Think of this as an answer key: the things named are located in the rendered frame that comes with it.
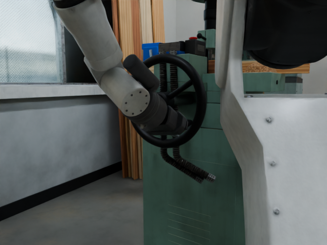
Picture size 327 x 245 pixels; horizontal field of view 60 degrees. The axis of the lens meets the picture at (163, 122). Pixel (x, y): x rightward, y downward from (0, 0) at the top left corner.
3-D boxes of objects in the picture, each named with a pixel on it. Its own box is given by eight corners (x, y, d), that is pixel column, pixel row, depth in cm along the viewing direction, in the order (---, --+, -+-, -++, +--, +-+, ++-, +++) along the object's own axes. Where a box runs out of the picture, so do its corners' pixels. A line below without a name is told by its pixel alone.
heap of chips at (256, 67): (240, 72, 91) (241, 61, 91) (253, 74, 103) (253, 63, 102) (269, 72, 86) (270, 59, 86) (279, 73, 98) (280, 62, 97)
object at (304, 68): (160, 76, 126) (160, 66, 126) (162, 76, 128) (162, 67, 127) (308, 73, 94) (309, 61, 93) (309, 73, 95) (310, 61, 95)
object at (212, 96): (145, 100, 113) (145, 90, 112) (173, 98, 130) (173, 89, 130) (245, 104, 91) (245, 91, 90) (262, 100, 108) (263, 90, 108)
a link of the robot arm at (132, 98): (143, 134, 62) (111, 112, 53) (120, 109, 69) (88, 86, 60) (178, 96, 62) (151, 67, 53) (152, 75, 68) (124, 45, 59)
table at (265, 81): (105, 90, 111) (104, 74, 111) (151, 89, 137) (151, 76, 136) (263, 92, 78) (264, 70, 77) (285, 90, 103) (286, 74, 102)
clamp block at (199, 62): (152, 82, 98) (152, 56, 97) (172, 82, 110) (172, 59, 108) (190, 82, 90) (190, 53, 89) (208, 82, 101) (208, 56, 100)
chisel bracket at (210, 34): (196, 53, 111) (197, 30, 110) (211, 56, 122) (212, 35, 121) (214, 51, 107) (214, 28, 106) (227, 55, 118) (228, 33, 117)
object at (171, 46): (157, 56, 97) (157, 39, 97) (173, 58, 106) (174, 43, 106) (190, 53, 90) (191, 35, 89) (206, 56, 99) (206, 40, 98)
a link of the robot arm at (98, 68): (121, 114, 59) (93, 66, 49) (103, 94, 65) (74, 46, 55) (146, 97, 60) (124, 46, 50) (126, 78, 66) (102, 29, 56)
